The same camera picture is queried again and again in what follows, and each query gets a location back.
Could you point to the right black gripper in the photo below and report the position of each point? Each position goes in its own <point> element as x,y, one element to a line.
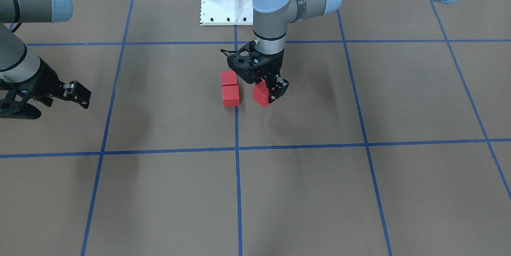
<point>44,81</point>

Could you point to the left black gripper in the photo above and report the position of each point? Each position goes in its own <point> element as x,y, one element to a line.
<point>276,62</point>

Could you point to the red block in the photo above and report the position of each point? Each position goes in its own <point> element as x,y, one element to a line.
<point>228,78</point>
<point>261,94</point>
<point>231,95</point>

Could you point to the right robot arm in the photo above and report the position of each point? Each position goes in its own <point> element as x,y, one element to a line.
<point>26,76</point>

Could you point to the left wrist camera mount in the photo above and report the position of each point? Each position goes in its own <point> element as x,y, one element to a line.
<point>242,59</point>

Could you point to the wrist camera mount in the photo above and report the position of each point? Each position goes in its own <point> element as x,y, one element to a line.
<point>15,106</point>
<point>242,59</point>

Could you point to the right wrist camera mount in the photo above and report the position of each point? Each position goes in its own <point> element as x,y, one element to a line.
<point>15,106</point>

